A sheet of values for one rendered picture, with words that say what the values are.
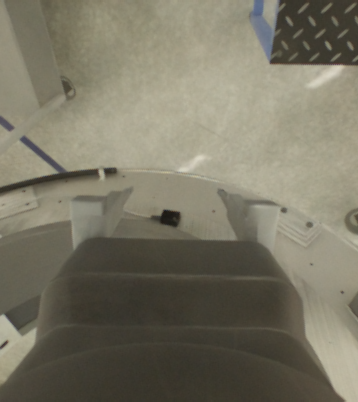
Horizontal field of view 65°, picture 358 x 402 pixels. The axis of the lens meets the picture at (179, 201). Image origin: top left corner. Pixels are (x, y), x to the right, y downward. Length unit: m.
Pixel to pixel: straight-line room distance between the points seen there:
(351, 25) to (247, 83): 0.67
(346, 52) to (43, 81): 1.05
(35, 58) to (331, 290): 1.22
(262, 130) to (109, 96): 0.70
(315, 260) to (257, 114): 0.79
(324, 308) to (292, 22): 0.54
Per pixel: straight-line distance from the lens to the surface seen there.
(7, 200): 0.94
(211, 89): 1.28
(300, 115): 1.37
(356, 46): 0.68
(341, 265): 0.73
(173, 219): 0.71
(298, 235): 0.72
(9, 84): 1.20
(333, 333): 0.62
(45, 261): 0.79
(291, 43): 0.65
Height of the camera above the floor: 1.22
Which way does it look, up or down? 50 degrees down
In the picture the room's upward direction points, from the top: 169 degrees counter-clockwise
